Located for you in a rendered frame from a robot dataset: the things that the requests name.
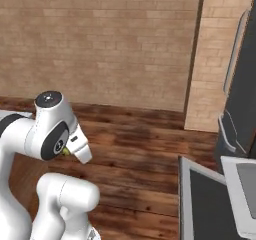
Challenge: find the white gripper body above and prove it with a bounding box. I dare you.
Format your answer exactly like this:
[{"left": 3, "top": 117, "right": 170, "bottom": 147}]
[{"left": 72, "top": 142, "right": 93, "bottom": 165}]

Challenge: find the green broccoli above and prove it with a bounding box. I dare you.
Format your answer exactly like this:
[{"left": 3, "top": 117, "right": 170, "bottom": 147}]
[{"left": 61, "top": 146, "right": 72, "bottom": 158}]

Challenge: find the white oven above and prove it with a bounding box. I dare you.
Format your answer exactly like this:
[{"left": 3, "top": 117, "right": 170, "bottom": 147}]
[{"left": 220, "top": 155, "right": 256, "bottom": 240}]

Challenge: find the dark grey fridge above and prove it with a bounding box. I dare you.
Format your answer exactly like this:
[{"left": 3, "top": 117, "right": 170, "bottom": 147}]
[{"left": 213, "top": 0, "right": 256, "bottom": 172}]

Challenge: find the short grey fridge handle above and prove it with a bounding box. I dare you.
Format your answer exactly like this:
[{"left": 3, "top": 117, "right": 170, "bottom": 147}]
[{"left": 217, "top": 109, "right": 248, "bottom": 156}]

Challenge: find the long grey fridge handle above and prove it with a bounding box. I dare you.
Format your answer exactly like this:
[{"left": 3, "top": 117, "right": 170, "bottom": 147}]
[{"left": 222, "top": 8, "right": 252, "bottom": 96}]

